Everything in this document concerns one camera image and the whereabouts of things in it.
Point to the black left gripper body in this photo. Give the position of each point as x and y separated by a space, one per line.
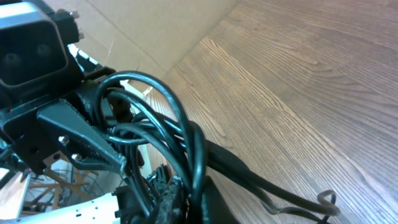
78 83

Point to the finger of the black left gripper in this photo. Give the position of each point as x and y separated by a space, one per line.
79 141

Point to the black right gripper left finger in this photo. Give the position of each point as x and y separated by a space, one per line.
171 207

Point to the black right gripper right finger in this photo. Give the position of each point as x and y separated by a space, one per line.
213 206

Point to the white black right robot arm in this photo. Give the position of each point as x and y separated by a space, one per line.
120 206

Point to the brown cardboard back panel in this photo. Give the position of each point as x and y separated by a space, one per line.
149 36

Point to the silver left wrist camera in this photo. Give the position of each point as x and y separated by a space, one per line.
31 46

